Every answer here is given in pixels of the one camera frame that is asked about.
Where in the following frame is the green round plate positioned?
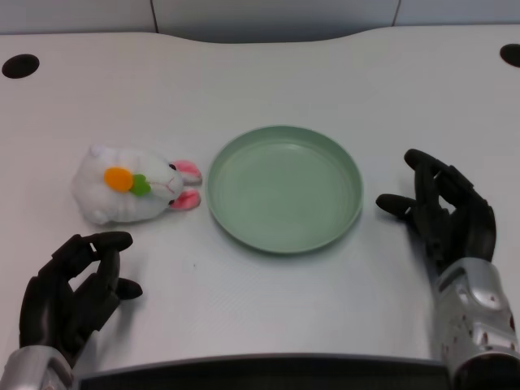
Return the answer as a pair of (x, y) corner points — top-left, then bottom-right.
(206, 124), (364, 256)

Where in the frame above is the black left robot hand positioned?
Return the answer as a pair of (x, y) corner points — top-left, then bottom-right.
(19, 231), (144, 370)

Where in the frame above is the black table cable grommet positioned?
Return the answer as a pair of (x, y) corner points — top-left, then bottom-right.
(1, 54), (41, 80)
(498, 42), (520, 68)

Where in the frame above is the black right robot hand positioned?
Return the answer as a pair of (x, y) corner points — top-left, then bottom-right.
(375, 148), (498, 278)

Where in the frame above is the white rabbit plush doll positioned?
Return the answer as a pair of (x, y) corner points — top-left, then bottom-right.
(71, 143), (203, 225)

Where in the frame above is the black robot torso edge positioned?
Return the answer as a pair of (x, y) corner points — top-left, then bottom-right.
(75, 354), (454, 390)

